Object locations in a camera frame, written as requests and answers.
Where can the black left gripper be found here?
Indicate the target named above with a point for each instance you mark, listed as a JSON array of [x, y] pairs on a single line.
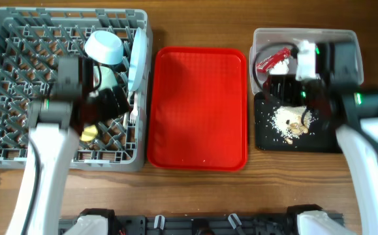
[[111, 104]]

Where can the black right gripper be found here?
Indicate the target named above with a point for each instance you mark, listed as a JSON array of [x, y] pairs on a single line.
[[285, 96]]

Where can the white napkin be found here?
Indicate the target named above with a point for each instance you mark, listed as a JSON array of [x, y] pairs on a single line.
[[280, 68]]

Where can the green bowl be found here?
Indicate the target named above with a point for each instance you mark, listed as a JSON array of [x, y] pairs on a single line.
[[108, 78]]

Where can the yellow plastic cup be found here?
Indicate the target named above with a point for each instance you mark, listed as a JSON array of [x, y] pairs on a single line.
[[89, 133]]

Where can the rice and peanut shells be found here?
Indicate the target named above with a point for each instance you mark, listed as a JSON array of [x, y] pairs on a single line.
[[290, 123]]

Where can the white plastic fork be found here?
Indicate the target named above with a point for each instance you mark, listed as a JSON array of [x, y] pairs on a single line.
[[134, 113]]

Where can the red sauce packet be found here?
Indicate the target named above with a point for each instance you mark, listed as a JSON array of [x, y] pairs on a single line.
[[271, 61]]

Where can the light blue bowl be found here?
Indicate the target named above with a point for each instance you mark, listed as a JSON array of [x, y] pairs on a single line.
[[104, 47]]

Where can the large light blue plate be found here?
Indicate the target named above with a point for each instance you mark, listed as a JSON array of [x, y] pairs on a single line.
[[138, 60]]

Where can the white plastic spoon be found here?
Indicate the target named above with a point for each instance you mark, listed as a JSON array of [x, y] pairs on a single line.
[[126, 115]]

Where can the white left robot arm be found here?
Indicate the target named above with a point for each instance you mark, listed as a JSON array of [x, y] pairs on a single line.
[[55, 124]]

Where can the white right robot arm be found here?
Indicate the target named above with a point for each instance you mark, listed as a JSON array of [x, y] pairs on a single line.
[[353, 113]]

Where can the grey dishwasher rack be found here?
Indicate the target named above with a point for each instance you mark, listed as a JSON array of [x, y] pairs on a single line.
[[31, 42]]

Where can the clear plastic bin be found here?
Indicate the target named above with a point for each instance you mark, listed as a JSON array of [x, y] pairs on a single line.
[[265, 36]]

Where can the black tray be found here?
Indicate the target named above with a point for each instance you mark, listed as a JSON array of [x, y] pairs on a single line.
[[271, 131]]

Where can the red plastic tray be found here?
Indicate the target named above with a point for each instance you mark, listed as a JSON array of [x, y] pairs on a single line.
[[198, 118]]

